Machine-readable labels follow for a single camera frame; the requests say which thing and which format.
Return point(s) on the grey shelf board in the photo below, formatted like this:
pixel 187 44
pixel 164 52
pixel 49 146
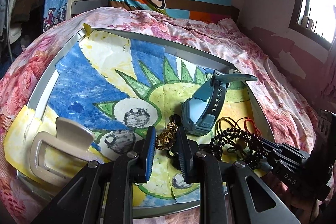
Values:
pixel 88 6

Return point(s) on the yellow tape piece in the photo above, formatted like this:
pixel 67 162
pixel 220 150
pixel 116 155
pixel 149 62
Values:
pixel 87 29

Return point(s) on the blue digital wrist watch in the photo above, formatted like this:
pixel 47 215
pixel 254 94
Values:
pixel 197 113

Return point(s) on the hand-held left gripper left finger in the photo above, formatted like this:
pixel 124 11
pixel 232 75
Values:
pixel 149 153

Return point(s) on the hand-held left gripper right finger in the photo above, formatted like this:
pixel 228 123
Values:
pixel 183 158

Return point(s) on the pink floral blanket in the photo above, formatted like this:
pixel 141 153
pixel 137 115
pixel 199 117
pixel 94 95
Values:
pixel 275 77

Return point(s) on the grey framed tray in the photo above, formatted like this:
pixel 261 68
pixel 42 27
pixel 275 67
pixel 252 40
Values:
pixel 52 61

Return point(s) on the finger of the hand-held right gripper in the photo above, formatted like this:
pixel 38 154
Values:
pixel 290 172
pixel 286 151

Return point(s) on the hanging clothes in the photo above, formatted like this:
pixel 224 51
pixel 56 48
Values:
pixel 18 3

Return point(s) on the beige hair claw clip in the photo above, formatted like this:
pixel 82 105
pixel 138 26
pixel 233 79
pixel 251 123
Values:
pixel 71 132

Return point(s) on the dark framed window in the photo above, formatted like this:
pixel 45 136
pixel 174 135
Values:
pixel 312 3

